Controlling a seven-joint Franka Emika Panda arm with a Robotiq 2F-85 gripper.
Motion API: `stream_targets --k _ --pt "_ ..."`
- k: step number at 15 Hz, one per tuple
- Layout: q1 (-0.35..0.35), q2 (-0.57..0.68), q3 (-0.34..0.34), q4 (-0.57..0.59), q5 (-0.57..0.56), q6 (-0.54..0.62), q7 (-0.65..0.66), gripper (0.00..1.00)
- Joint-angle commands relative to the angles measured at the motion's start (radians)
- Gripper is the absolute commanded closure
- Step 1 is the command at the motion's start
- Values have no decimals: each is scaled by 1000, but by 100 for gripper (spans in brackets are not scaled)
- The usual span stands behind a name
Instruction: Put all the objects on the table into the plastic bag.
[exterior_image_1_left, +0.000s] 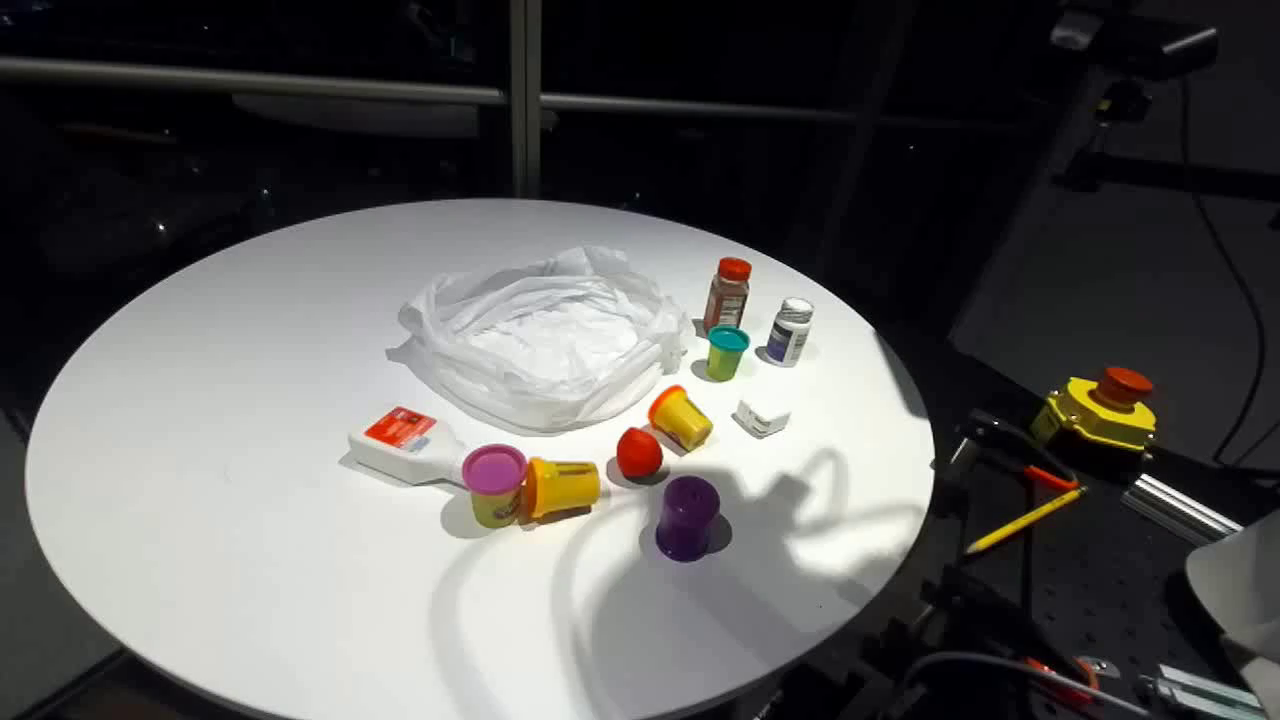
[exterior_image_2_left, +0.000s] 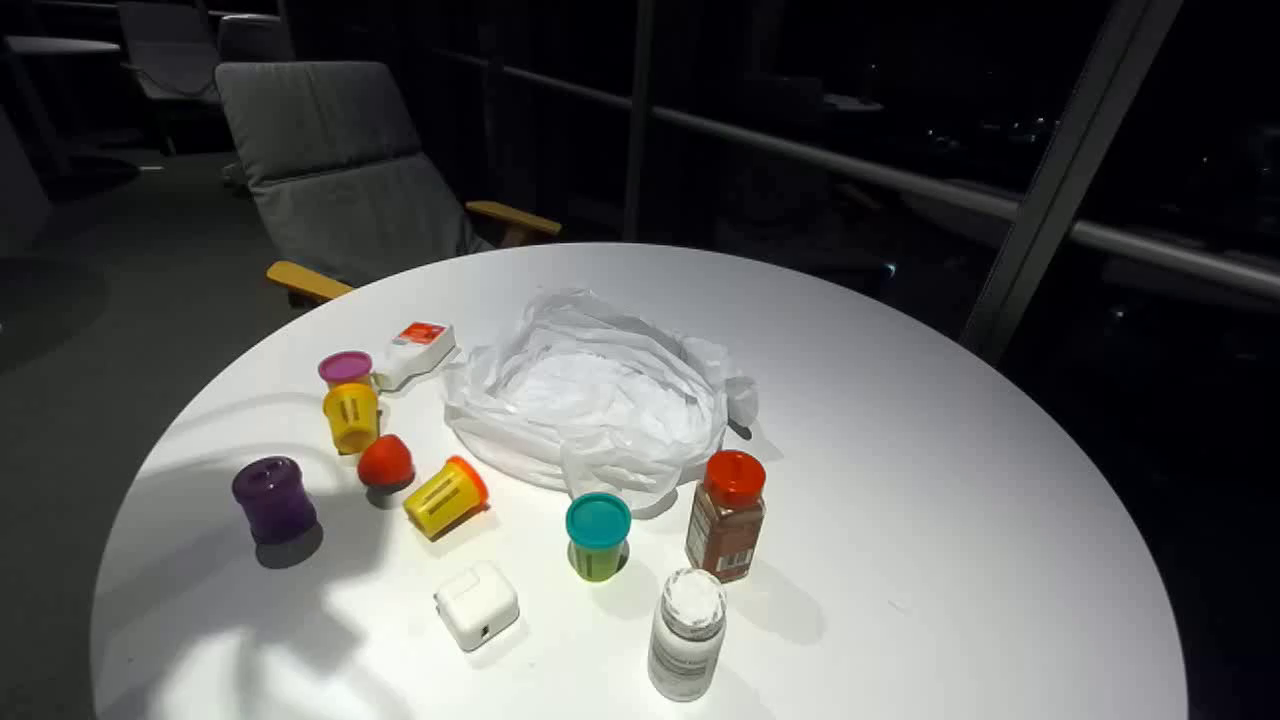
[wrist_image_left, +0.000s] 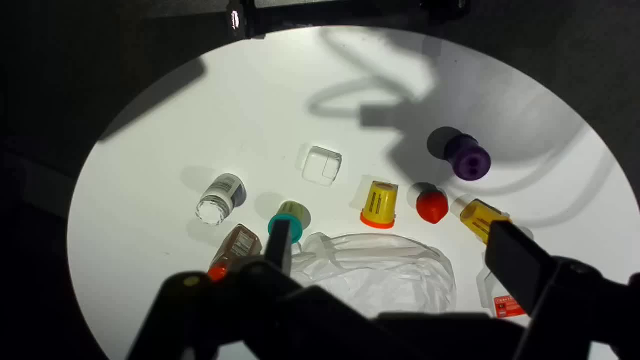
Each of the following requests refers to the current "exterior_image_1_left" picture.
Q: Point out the aluminium bar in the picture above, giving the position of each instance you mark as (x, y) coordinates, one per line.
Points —
(1183, 506)

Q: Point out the tub with magenta lid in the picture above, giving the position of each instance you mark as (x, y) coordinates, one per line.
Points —
(495, 476)

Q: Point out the white pill bottle dark label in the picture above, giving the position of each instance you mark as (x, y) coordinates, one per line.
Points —
(788, 335)

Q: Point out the white bottle with red label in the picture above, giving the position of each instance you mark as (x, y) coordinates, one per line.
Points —
(403, 440)

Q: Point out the grey window post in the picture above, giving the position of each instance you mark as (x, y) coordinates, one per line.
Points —
(524, 94)

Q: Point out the small yellow tub orange lid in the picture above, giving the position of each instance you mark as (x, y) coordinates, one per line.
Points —
(683, 416)

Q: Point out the white rounded object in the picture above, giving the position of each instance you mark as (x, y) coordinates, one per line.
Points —
(1240, 587)

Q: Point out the red round small tub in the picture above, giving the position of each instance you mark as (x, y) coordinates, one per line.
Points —
(639, 453)

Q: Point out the purple tub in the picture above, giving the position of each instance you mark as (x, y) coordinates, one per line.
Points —
(688, 518)

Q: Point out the white charger cube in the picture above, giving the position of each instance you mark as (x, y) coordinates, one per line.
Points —
(761, 416)

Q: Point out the yellow pencil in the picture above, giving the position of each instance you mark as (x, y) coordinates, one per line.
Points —
(1026, 520)

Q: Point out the white plastic bag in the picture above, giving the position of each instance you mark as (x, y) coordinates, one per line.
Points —
(533, 350)

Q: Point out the spice jar with red lid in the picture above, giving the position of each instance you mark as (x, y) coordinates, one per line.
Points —
(729, 299)

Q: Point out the yellow emergency stop button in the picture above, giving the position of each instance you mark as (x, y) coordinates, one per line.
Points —
(1099, 409)

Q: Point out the large yellow tub orange lid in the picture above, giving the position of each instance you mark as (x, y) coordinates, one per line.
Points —
(565, 490)

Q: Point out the grey horizontal railing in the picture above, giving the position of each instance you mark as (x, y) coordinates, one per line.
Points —
(265, 82)

